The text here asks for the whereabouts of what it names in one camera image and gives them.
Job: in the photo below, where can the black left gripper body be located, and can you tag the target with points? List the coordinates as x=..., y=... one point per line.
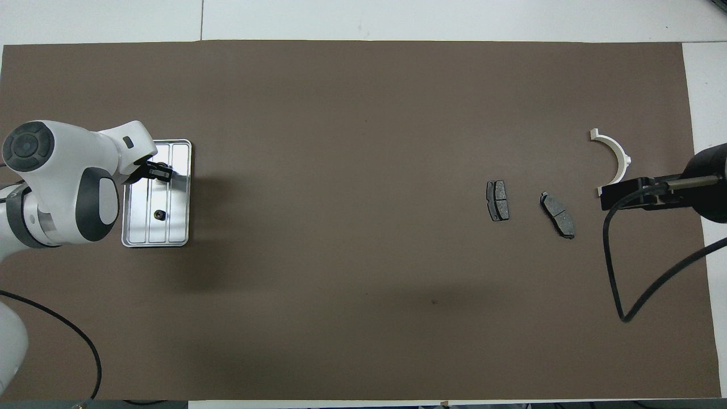
x=139, y=172

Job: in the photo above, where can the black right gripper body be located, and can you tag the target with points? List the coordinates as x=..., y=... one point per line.
x=710, y=184

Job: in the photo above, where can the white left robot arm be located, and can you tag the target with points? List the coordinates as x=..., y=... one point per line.
x=62, y=170

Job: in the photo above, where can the silver metal tray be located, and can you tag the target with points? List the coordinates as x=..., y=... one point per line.
x=176, y=210

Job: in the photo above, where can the curved grey brake pad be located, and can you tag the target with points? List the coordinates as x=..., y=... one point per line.
x=559, y=216

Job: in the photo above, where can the rectangular grey brake pad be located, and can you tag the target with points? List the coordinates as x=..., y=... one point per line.
x=498, y=200

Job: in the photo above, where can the brown table mat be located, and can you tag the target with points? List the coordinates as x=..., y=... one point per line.
x=397, y=113

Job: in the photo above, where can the white curved plastic bracket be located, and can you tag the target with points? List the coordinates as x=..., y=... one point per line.
x=619, y=154

